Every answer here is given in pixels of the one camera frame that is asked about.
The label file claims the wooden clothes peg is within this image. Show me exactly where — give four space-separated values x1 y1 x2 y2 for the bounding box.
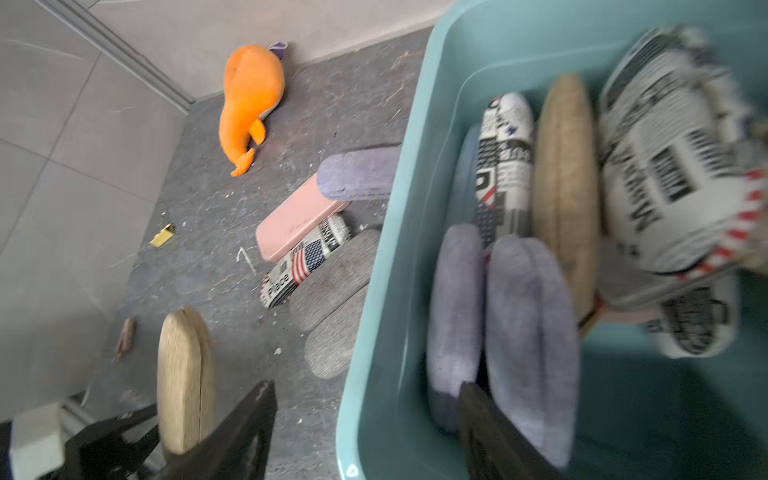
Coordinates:
113 318 136 363

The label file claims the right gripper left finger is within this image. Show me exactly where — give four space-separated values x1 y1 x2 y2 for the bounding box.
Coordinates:
157 380 278 479

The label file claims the flag newspaper print case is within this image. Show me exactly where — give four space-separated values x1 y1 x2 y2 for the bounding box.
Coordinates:
475 92 534 248

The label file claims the orange plush whale toy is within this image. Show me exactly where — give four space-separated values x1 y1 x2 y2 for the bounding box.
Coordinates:
218 42 288 177

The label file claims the teal plastic storage box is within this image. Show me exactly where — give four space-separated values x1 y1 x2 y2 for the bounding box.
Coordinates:
336 1 767 479

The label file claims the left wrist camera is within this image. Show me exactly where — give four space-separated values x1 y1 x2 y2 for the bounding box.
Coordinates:
9 403 64 479

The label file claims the purple fabric case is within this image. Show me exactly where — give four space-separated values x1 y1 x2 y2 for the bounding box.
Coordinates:
485 235 580 471
317 145 402 201
426 224 485 433

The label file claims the grey fabric glasses case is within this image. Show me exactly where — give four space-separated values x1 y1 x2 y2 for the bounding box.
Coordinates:
289 225 382 332

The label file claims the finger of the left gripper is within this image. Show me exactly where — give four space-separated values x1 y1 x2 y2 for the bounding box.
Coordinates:
56 405 159 479

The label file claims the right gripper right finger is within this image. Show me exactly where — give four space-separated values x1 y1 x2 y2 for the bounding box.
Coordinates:
459 383 564 480

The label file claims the grey marble glasses case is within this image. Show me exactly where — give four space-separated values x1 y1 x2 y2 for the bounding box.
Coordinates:
596 237 738 311

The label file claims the gold binder clip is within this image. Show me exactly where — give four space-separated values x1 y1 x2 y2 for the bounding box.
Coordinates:
150 223 175 248

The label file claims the purple fabric case bottom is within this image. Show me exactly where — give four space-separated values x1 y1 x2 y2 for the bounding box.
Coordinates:
485 235 580 471

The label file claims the purple fabric case top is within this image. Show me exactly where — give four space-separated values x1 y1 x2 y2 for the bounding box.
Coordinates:
317 145 402 201

